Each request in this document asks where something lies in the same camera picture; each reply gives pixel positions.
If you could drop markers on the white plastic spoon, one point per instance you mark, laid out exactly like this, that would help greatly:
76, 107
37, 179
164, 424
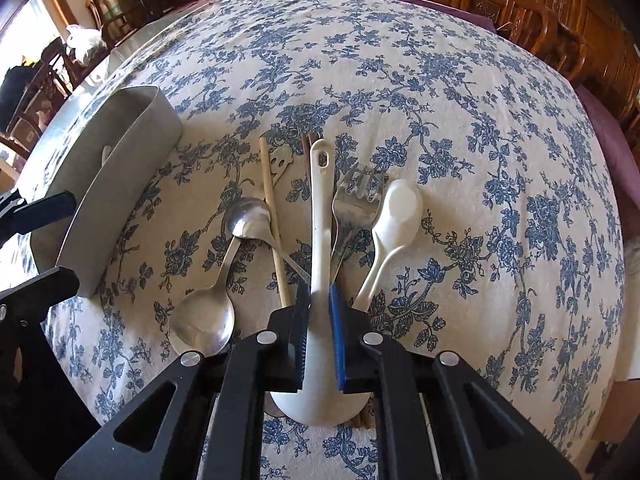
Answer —
397, 215

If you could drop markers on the black bag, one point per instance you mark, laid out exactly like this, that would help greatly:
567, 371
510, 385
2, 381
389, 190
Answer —
17, 90

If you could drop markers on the wooden armchair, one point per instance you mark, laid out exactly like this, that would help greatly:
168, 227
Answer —
545, 25

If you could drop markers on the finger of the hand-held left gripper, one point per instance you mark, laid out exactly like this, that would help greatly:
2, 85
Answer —
50, 285
45, 210

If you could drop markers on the large metal spoon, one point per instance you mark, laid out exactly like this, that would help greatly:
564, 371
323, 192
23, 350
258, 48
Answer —
202, 320

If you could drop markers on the grey metal utensil tray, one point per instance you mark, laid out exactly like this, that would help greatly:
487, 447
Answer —
125, 170

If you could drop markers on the white plastic ladle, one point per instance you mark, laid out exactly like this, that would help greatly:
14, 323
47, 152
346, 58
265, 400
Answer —
320, 220

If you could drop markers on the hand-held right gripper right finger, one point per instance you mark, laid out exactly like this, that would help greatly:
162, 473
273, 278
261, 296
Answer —
336, 340

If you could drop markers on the metal fork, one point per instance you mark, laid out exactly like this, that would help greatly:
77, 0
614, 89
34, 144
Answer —
352, 210

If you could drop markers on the white plastic bag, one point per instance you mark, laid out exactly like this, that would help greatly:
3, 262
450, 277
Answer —
85, 40

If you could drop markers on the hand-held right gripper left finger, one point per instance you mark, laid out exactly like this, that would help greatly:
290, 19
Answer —
301, 332

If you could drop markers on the blue floral tablecloth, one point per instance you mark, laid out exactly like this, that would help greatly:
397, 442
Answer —
450, 135

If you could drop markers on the carved high-back wooden chair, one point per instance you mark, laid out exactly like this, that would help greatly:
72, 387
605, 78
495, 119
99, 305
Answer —
600, 35

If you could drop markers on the light wooden chopstick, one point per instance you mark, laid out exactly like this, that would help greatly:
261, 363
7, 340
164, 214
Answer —
272, 215

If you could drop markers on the wooden dining chair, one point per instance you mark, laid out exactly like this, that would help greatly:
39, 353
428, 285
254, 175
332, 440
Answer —
55, 67
115, 20

